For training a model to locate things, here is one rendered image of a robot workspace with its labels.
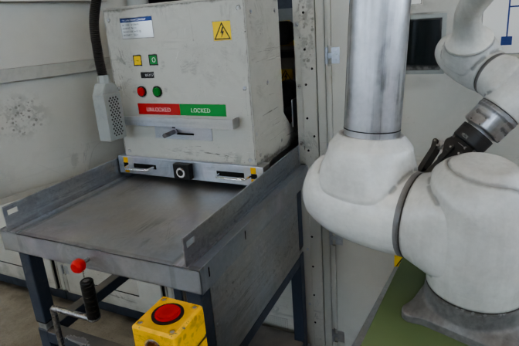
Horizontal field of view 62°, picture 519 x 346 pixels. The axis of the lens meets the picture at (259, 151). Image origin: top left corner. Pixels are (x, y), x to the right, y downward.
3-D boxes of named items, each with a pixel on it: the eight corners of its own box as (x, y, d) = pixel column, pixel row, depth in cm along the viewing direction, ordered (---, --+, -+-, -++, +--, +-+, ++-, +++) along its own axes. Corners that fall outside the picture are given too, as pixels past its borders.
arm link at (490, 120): (509, 113, 87) (486, 135, 89) (522, 131, 93) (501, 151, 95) (476, 93, 94) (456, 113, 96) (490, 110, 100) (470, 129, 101)
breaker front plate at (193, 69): (255, 171, 124) (241, -4, 110) (124, 160, 144) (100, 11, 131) (256, 170, 125) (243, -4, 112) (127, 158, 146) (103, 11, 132)
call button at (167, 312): (171, 330, 64) (170, 322, 63) (150, 324, 65) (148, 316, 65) (186, 314, 67) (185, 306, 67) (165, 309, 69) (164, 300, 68)
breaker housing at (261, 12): (258, 170, 125) (245, -7, 111) (125, 159, 146) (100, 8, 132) (313, 128, 168) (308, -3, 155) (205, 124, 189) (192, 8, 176)
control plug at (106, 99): (111, 142, 131) (101, 84, 126) (100, 141, 133) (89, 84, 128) (129, 135, 137) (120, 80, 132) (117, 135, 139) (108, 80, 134)
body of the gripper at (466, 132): (459, 114, 96) (429, 145, 98) (488, 135, 90) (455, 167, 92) (471, 127, 101) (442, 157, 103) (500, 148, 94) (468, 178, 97)
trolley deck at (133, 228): (202, 295, 88) (199, 269, 87) (5, 249, 115) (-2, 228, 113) (308, 181, 147) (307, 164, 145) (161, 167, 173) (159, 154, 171)
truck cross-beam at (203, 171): (264, 187, 124) (262, 167, 122) (120, 172, 147) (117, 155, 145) (271, 181, 128) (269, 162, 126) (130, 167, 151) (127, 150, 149)
